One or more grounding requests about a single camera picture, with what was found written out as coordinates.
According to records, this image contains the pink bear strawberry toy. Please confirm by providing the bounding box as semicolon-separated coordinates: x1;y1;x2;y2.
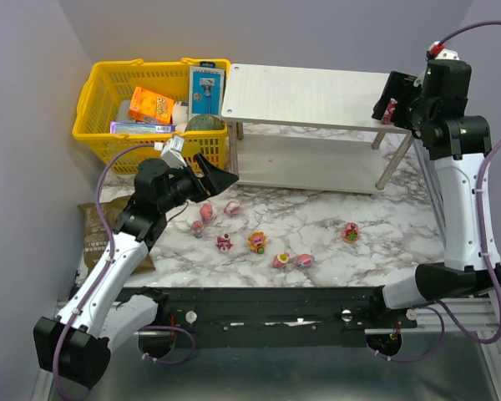
381;98;397;124

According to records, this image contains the pink bear white-hat toy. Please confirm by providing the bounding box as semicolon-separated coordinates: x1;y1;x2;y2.
216;234;233;252

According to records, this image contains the pink bear sunflower toy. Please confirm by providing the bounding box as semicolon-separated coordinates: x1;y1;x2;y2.
248;231;267;254

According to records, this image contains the pink bear cake toy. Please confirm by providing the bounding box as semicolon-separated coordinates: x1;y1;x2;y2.
341;222;359;244

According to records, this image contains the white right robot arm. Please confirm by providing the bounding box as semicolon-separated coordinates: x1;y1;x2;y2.
372;59;501;310

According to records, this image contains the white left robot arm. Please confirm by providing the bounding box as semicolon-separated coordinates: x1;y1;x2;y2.
33;153;239;388

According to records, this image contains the white two-tier shelf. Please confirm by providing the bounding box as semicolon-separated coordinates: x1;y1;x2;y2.
221;63;413;198

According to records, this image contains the pink bear toy standing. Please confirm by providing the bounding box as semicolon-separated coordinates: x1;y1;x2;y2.
200;202;214;224

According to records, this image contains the pink bear shell toy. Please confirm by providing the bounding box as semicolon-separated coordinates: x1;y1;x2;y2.
224;200;241;217

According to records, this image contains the pink bear flower-wreath toy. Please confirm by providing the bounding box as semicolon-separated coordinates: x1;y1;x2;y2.
190;221;204;238

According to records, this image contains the green melon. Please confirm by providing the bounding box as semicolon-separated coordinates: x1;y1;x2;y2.
185;114;225;132

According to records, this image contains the white item in basket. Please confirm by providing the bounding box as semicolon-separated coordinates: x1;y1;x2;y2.
171;101;189;125

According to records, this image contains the blue razor package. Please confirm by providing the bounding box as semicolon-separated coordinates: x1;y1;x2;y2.
188;66;225;119

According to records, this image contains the orange snack box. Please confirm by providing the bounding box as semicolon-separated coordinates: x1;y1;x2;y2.
128;86;175;124

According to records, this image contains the purple flat box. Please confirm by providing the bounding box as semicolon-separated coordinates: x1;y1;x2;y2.
109;121;176;135

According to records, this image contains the pink bear yellow-hat toy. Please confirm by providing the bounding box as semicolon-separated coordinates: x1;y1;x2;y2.
272;253;290;269

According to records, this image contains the yellow plastic basket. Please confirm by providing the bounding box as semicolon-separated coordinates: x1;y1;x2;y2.
72;58;230;175

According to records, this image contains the brown paper bag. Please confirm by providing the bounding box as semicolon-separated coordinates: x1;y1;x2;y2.
78;195;130;274

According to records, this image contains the pink bear lying toy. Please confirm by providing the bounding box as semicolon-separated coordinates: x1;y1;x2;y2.
294;253;315;269

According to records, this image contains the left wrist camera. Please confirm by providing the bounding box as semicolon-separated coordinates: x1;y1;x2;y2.
154;135;187;169

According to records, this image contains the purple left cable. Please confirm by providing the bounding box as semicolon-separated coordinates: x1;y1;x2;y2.
52;144;162;400

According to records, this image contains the purple cable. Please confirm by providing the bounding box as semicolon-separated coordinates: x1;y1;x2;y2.
438;21;501;346
52;144;162;400

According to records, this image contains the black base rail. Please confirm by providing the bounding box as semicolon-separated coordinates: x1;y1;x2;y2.
117;287;418;348

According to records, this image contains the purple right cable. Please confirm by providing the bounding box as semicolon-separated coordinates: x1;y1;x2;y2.
438;21;501;346

